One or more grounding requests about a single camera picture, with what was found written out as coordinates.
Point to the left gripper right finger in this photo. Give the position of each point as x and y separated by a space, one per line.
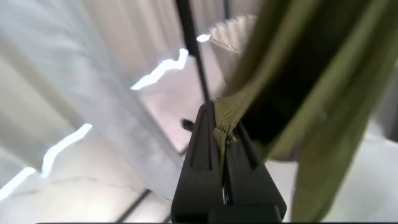
252 186

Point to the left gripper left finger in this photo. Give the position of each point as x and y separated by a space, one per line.
196 186

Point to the green long-sleeved shirt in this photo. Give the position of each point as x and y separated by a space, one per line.
326 140

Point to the white laundry basket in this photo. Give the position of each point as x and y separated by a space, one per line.
230 37

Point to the black clothes rack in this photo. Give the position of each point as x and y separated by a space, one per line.
189 31

